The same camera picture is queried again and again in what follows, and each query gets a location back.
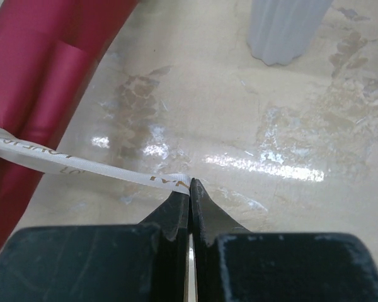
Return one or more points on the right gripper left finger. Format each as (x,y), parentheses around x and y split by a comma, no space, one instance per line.
(142,262)

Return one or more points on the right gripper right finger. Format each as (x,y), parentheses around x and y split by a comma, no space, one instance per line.
(235,264)

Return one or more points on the cream ribbon gold lettering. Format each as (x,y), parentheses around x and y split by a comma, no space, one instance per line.
(43,159)

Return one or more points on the red wrapping paper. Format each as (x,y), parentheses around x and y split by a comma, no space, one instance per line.
(49,51)

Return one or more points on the white ribbed vase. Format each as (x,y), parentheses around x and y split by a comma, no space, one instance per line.
(280,31)

